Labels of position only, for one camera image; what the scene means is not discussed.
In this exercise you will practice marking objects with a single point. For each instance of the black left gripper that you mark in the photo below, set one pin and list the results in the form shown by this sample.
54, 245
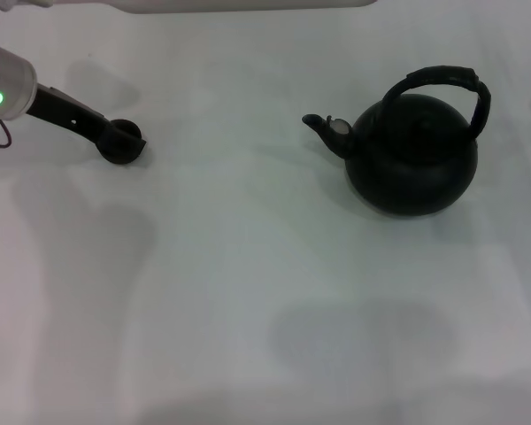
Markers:
66, 110

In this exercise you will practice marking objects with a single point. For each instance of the small dark teacup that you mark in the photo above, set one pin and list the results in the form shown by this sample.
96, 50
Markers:
124, 156

